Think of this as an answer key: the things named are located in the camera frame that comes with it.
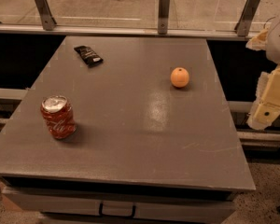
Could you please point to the middle metal railing bracket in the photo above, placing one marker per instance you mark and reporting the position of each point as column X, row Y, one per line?
column 163, row 16

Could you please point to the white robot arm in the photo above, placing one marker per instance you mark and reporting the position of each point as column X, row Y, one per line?
column 273, row 41

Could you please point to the orange fruit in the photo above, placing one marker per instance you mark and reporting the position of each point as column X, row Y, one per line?
column 179, row 77

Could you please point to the black drawer handle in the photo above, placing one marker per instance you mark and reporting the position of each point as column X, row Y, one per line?
column 117, row 209

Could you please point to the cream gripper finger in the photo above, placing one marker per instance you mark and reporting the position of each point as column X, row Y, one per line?
column 259, row 41
column 266, row 108

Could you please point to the metal railing bracket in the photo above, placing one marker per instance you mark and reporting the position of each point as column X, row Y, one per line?
column 243, row 25
column 47, row 20
column 163, row 16

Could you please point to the crushed red soda can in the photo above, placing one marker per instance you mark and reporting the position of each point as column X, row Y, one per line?
column 58, row 114

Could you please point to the black rxbar chocolate wrapper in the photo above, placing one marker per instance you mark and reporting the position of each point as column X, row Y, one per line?
column 88, row 55

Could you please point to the left metal railing bracket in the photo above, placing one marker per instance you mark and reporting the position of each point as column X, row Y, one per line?
column 47, row 20

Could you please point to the right metal railing bracket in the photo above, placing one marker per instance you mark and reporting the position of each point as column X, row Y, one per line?
column 243, row 25

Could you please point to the horizontal metal rail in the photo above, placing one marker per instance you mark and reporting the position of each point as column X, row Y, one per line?
column 97, row 31

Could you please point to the grey drawer front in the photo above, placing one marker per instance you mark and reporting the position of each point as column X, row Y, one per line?
column 76, row 207

